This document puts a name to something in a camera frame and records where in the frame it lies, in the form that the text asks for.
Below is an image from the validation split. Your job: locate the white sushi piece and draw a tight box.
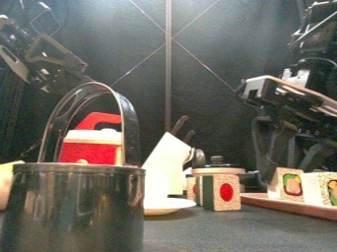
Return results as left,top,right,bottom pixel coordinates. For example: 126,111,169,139
300,171,337,208

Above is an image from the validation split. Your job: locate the sushi roll green orange filling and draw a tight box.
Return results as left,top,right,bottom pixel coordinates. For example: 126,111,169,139
266,166,305,203

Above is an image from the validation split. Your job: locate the wooden sushi tray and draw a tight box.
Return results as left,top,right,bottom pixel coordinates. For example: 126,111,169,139
240,192,337,221

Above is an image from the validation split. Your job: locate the sushi piece with red centre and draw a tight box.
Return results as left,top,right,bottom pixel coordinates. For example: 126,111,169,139
186,175,205,202

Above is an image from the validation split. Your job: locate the white plate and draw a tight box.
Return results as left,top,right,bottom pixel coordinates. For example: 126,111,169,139
142,196,198,217

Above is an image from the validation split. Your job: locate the cream toy food piece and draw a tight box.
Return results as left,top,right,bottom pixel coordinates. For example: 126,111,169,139
0,159,27,212

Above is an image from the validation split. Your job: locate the small wooden pot with lid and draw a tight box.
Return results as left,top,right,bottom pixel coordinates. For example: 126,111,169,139
192,155,248,193

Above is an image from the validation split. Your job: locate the small shiny metal cup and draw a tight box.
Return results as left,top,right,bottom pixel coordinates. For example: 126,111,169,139
193,148,209,168

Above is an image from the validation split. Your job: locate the watermelon picture block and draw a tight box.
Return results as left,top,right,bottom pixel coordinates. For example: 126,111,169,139
202,173,242,213

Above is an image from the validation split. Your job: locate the white toy knife block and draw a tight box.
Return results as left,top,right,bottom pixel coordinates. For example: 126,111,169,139
141,131,196,198

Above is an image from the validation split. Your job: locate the dark toy knife handle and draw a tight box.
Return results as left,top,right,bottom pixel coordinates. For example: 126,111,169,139
170,114,190,136
182,129,198,144

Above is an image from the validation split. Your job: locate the shiny metal pot with handle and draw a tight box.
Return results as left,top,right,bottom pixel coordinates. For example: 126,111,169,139
0,81,146,252

